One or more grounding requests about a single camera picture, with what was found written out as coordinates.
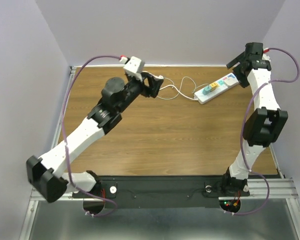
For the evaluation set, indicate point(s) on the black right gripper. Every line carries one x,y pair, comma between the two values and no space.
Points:
238,59

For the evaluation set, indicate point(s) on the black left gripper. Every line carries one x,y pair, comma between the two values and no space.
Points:
154,84

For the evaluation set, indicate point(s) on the white square charger plug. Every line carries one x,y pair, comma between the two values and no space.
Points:
230,81

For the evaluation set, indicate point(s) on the white power strip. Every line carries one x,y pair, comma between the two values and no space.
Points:
223,87

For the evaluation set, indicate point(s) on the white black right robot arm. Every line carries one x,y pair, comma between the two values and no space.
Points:
252,68

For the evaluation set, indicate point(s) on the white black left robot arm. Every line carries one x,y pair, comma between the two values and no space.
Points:
47,172

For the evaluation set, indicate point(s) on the yellow usb charger plug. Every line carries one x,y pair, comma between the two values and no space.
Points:
214,85

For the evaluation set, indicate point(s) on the teal charger plug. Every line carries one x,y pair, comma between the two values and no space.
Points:
206,90

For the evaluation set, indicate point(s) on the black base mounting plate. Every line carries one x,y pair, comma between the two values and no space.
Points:
179,191

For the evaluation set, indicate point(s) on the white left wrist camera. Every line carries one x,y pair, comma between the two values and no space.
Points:
133,67

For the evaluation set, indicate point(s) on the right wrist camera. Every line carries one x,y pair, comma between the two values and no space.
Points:
265,55

